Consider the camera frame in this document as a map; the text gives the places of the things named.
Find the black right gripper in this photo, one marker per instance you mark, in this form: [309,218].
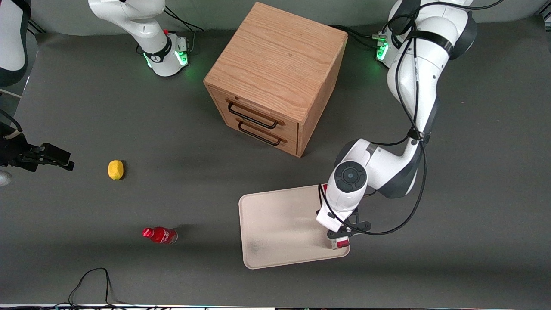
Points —
[13,151]

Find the wooden drawer cabinet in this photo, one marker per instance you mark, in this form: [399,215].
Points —
[275,60]

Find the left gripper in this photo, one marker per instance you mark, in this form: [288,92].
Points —
[317,212]

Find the yellow lemon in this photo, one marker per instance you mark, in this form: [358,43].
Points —
[115,169]

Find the white plastic tray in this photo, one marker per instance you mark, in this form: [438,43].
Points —
[280,228]

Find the red cola bottle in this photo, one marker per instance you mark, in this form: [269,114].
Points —
[161,235]

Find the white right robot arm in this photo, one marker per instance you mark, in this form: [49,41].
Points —
[146,26]

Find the red cookie box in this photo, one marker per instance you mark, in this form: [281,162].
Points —
[342,244]

